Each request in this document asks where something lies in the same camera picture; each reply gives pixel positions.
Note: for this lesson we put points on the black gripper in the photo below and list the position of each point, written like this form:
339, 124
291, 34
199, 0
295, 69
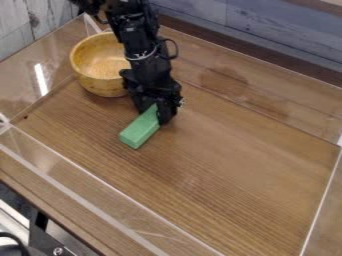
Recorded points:
148, 80

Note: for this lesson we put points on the green rectangular block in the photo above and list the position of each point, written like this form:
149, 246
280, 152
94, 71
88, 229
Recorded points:
140, 129

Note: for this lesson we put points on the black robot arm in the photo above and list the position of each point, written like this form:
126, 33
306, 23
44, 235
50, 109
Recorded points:
129, 17

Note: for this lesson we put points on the brown wooden bowl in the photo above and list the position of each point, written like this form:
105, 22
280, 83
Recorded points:
96, 61

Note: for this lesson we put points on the black metal table bracket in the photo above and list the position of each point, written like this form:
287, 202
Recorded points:
41, 240

